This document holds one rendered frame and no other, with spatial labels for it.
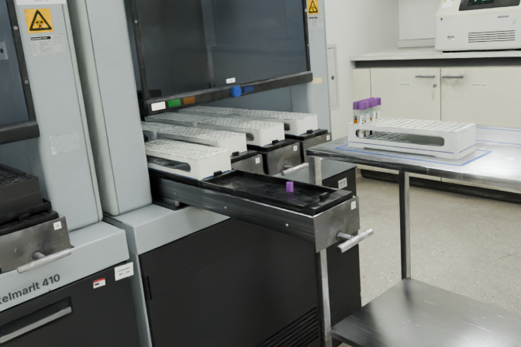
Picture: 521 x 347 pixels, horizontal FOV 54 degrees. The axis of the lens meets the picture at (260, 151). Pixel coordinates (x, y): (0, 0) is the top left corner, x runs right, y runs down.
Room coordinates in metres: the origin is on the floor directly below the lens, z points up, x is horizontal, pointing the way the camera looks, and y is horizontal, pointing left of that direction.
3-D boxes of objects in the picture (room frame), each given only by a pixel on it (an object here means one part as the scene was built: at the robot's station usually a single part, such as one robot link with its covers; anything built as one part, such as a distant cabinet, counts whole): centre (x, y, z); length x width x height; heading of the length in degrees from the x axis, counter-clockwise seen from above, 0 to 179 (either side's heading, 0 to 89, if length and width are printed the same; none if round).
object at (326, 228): (1.13, 0.09, 0.78); 0.73 x 0.14 x 0.09; 43
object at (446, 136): (1.23, -0.36, 0.85); 0.30 x 0.10 x 0.06; 44
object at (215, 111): (1.89, 0.16, 0.83); 0.30 x 0.10 x 0.06; 43
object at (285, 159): (1.65, 0.15, 0.78); 0.73 x 0.14 x 0.09; 43
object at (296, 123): (1.66, -0.05, 0.83); 0.30 x 0.10 x 0.06; 43
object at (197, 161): (1.26, 0.21, 0.83); 0.30 x 0.10 x 0.06; 43
